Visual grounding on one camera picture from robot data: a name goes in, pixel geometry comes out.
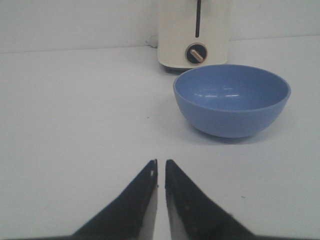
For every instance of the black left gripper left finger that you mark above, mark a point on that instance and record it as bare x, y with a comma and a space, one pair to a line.
132, 214

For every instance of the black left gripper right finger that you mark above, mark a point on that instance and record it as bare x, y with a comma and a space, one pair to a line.
194, 215

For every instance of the blue plastic bowl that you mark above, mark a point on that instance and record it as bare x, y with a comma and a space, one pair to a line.
229, 100

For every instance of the cream two-slot toaster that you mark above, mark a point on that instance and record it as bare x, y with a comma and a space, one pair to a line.
193, 33

